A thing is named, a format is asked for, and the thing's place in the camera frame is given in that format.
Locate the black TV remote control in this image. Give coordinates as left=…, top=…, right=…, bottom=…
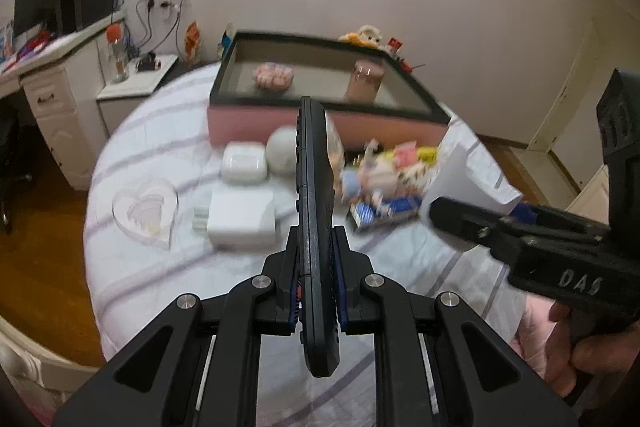
left=296, top=96, right=340, bottom=378

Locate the pink flower block toy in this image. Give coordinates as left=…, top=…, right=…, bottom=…
left=393, top=142, right=427, bottom=178

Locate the pastel doll figurine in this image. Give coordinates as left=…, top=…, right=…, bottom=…
left=340, top=139, right=399, bottom=202

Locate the white power adapter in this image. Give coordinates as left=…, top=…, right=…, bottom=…
left=192, top=187, right=277, bottom=249

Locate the white earbuds case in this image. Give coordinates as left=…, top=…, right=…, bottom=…
left=220, top=142, right=268, bottom=184

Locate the white round-head figurine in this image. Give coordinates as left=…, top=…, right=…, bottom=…
left=264, top=114, right=346, bottom=178

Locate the yellow highlighter pen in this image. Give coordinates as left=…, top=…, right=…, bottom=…
left=416, top=146, right=438, bottom=165

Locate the person's right hand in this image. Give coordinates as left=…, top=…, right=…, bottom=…
left=544, top=303, right=639, bottom=397

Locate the blue white card pack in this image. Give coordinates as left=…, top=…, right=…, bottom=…
left=348, top=196, right=422, bottom=232

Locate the striped white tablecloth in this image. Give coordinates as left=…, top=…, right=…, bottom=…
left=82, top=60, right=532, bottom=427

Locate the clear heart-shaped dish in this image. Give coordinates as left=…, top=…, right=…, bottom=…
left=112, top=179, right=179, bottom=251

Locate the rose gold candle jar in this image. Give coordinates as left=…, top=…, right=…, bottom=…
left=344, top=60, right=385, bottom=104

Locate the orange toy storage box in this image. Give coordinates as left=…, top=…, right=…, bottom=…
left=384, top=38, right=425, bottom=74

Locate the plush toy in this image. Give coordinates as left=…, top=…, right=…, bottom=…
left=338, top=25, right=382, bottom=50

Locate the pink box with dark rim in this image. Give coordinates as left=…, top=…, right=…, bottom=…
left=207, top=31, right=450, bottom=150

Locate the low white side cabinet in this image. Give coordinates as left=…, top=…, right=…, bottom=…
left=96, top=54, right=178, bottom=135

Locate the white desk with drawers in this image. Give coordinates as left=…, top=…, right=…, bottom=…
left=1, top=10, right=126, bottom=191

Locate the orange snack bag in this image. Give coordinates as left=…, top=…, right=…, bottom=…
left=183, top=20, right=201, bottom=65

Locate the blue white carton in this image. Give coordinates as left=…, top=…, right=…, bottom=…
left=218, top=23, right=235, bottom=60

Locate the orange-capped glass bottle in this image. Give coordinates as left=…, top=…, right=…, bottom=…
left=105, top=23, right=128, bottom=83

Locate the black computer monitor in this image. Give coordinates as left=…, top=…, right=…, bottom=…
left=13, top=0, right=58, bottom=36

